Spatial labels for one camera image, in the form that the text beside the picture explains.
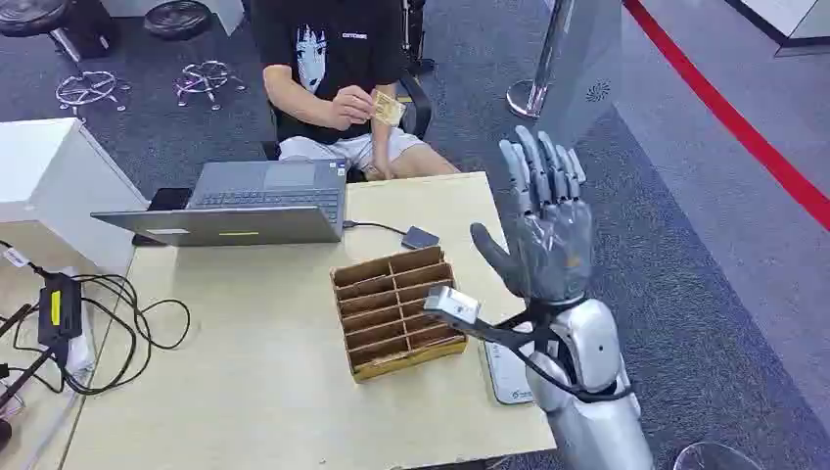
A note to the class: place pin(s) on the white flat pad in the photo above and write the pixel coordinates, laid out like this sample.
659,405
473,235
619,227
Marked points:
506,376

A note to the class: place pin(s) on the white cabinet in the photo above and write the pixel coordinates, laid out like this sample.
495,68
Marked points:
55,181

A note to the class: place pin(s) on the black power adapter yellow label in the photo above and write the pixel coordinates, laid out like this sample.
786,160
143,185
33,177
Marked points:
59,311

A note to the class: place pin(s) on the black tripod legs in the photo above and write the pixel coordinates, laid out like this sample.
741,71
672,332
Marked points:
23,376

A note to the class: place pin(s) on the person's left hand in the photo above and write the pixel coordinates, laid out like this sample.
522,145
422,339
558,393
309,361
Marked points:
378,172

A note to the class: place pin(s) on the person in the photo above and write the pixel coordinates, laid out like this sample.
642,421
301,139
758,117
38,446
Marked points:
337,58

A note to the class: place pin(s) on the translucent panel with emblem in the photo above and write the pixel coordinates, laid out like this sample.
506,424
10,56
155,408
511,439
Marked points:
583,71

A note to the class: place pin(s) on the chrome stanchion post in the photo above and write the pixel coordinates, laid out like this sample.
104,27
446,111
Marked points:
541,71

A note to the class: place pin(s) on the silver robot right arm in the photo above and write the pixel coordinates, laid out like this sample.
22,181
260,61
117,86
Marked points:
596,402

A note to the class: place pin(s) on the black smartphone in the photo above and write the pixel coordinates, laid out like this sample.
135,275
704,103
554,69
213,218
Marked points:
167,198

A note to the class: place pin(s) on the clear round glass object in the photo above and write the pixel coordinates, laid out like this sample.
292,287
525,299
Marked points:
713,457

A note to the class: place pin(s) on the white table dark edge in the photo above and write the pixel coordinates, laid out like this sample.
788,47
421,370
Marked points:
794,23

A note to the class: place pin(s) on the grey open laptop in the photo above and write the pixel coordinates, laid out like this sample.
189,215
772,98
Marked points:
259,204

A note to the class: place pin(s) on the black stool with chrome base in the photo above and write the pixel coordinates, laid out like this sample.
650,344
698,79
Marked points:
87,87
204,78

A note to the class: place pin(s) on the person's right hand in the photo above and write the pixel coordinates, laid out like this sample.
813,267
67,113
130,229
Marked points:
350,107

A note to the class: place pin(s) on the wooden slotted card box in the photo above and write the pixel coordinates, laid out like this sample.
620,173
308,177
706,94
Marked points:
395,311

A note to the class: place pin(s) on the small dark external drive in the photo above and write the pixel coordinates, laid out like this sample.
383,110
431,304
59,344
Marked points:
420,237

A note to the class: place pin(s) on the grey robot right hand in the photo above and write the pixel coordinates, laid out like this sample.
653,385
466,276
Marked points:
551,253

